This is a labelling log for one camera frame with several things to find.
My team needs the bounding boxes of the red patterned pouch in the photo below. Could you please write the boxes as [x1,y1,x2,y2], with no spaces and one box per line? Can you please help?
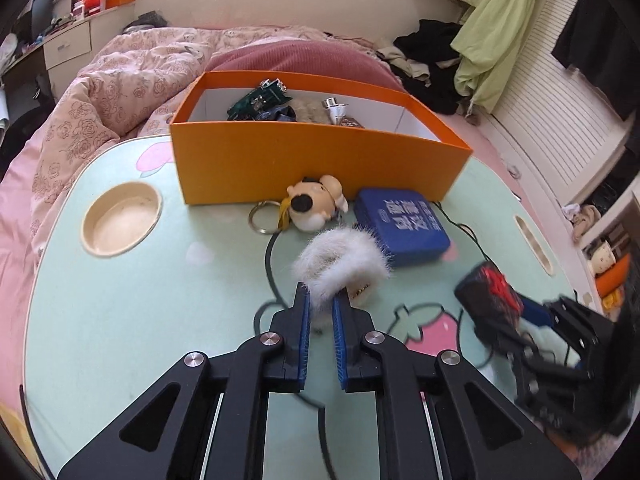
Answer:
[454,261,527,348]

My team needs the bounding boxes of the white shelf unit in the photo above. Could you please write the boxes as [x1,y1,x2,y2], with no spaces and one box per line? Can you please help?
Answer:
[580,190,640,321]

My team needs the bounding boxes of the white slatted door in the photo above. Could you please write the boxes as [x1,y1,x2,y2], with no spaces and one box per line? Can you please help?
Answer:
[492,0,638,201]

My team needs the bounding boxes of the green cartoon lap desktop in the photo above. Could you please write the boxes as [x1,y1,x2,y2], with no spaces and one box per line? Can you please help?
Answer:
[22,137,576,480]

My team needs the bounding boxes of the blue zip pouch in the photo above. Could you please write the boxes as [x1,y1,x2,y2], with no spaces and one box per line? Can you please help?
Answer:
[354,187,452,268]

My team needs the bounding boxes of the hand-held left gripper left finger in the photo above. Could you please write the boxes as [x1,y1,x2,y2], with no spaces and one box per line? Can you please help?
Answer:
[56,282,311,480]

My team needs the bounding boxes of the white drawer cabinet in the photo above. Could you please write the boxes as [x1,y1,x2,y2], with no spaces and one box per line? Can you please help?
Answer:
[44,20,93,72]

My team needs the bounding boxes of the green curtain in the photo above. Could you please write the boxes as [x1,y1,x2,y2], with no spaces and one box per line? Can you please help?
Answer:
[452,0,556,111]

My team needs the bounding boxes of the white fur hair clip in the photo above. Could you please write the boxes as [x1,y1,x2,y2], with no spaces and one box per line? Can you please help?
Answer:
[291,226,394,307]

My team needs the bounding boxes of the black studded hair clip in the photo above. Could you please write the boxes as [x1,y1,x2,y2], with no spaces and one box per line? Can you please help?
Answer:
[227,78,293,122]

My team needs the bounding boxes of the cream face mug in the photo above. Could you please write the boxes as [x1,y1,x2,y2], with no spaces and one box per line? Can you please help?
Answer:
[587,240,617,276]

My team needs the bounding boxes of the pile of black clothes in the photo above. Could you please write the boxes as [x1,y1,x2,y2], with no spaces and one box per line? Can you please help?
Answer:
[395,19,473,116]

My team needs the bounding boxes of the maroon pillow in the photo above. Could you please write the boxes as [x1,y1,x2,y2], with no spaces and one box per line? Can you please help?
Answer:
[205,40,408,93]

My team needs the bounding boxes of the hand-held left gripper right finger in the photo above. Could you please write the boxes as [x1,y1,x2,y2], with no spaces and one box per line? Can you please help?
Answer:
[332,294,583,480]

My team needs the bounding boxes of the beige garment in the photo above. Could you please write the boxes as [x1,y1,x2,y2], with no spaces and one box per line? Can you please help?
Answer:
[377,47,431,86]

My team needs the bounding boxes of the black computer monitor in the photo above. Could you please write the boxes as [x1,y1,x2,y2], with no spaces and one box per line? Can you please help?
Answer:
[30,0,55,41]

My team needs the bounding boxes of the grey folded clothes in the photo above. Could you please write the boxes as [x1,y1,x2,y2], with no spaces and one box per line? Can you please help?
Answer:
[122,11,168,31]

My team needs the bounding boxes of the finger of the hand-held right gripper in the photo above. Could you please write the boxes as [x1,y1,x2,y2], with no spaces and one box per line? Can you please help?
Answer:
[492,335,551,408]
[519,299,583,356]

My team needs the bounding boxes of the black hanging garment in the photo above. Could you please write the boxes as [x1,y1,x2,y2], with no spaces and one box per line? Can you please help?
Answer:
[552,0,640,121]

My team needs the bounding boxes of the orange cardboard box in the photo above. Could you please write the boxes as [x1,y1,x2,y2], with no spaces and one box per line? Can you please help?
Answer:
[169,70,474,206]

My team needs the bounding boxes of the black hair scrunchie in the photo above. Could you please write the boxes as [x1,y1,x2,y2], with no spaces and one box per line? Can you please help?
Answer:
[260,105,297,122]

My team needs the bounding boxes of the beige clothes heap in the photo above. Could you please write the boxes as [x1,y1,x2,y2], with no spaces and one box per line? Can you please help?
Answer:
[570,204,602,243]

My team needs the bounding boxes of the pink floral quilt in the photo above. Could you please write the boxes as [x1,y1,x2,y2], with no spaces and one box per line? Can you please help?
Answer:
[30,26,391,241]

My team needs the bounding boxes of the orange bottle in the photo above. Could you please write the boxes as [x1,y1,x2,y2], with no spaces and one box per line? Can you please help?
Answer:
[597,254,632,297]

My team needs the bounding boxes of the cartoon doll keychain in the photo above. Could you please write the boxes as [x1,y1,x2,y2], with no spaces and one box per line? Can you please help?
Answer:
[248,175,349,234]

